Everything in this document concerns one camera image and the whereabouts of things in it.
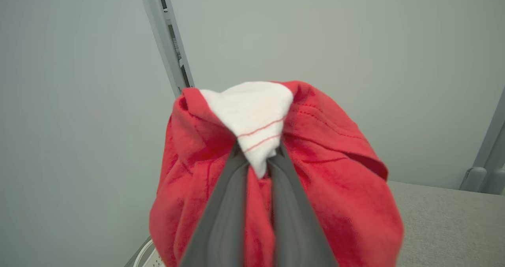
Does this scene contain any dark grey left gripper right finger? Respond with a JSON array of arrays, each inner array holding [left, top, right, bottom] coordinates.
[[268, 142, 338, 267]]

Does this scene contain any grey metal post with feet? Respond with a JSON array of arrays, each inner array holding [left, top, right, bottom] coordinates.
[[460, 88, 505, 195]]

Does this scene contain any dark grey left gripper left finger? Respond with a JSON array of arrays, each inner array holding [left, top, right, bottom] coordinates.
[[180, 141, 249, 267]]

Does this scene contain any red and white garment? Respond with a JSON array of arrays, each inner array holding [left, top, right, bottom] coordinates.
[[149, 80, 405, 267]]

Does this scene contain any grey metal frame post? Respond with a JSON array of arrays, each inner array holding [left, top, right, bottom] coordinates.
[[137, 0, 195, 99]]

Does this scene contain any white plastic object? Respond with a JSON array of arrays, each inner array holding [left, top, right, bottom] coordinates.
[[133, 239, 165, 267]]

